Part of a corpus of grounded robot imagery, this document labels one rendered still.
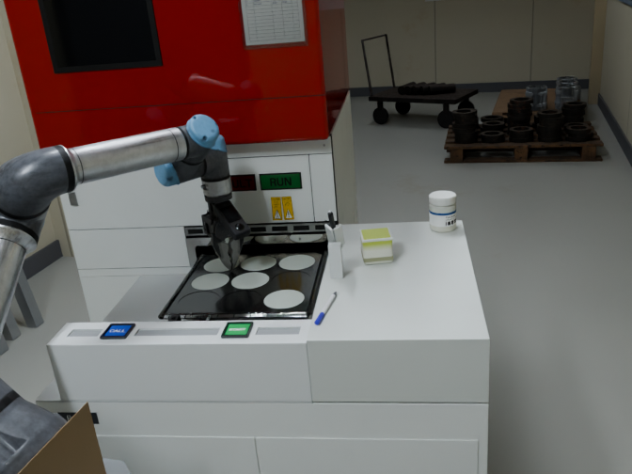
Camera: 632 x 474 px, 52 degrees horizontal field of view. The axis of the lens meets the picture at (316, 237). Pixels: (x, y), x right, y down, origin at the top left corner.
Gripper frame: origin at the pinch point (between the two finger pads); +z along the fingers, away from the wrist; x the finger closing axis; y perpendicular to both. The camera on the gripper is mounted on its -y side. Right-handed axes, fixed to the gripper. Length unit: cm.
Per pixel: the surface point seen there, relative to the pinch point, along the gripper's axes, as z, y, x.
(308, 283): 1.8, -20.2, -11.2
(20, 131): 4, 287, 1
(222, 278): 1.8, -1.8, 4.0
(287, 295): 1.8, -22.3, -3.7
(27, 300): 76, 198, 31
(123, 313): 9.8, 13.5, 27.4
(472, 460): 24, -74, -14
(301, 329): -4.2, -47.7, 7.8
